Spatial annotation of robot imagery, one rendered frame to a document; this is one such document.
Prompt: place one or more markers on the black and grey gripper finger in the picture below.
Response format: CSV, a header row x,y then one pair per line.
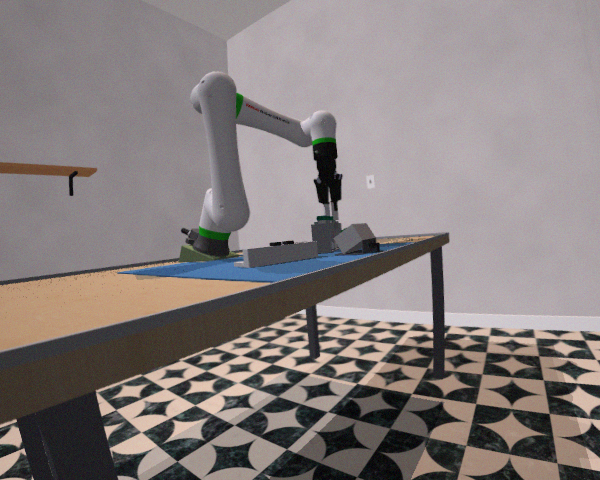
x,y
322,193
335,193

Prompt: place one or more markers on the white sloping button panel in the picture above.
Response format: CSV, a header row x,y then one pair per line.
x,y
349,240

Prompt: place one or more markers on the blue flat mat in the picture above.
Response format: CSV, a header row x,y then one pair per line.
x,y
267,273

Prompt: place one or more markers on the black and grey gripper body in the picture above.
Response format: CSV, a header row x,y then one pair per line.
x,y
326,166

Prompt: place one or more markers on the dark table edge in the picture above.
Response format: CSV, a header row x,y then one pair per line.
x,y
27,353

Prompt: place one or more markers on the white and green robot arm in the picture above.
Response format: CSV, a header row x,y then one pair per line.
x,y
226,202

